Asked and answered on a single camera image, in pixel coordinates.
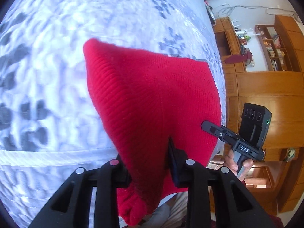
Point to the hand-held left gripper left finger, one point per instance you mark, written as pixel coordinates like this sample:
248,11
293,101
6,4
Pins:
118,177

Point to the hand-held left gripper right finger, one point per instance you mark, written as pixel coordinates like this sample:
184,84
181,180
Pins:
173,166

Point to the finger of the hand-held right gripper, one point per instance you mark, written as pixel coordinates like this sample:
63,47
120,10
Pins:
217,131

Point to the red knit sweater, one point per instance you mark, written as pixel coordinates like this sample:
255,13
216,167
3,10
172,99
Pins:
152,104

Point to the person's right hand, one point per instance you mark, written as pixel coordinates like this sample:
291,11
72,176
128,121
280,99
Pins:
231,161

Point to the person's grey trousers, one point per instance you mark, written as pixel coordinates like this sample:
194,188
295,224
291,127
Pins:
166,211

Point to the green and white ornament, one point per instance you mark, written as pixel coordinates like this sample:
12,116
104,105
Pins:
291,154

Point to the maroon cloth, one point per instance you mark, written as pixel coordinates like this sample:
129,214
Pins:
237,57

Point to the wooden bookshelf with books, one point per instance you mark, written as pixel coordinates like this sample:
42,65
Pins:
275,52

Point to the white quilted bedspread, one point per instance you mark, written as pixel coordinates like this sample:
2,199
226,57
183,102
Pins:
47,52

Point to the wooden wall cabinet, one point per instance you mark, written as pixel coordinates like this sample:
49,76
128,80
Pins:
261,87

